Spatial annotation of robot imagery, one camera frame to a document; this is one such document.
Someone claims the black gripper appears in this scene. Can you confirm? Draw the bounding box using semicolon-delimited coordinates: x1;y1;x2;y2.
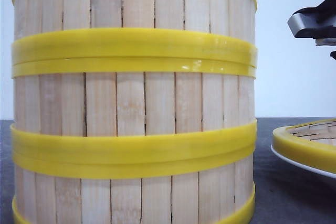
288;0;335;46

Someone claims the bamboo steamer lid yellow rim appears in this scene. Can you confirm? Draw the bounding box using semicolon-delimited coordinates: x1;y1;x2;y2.
272;119;335;173

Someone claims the bamboo steamer basket yellow rim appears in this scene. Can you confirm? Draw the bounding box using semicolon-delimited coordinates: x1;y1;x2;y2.
9;56;258;151

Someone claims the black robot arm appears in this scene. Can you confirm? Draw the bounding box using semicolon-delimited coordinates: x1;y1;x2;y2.
288;0;335;46

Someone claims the white ceramic plate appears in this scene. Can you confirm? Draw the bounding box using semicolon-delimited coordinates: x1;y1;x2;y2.
270;145;336;179

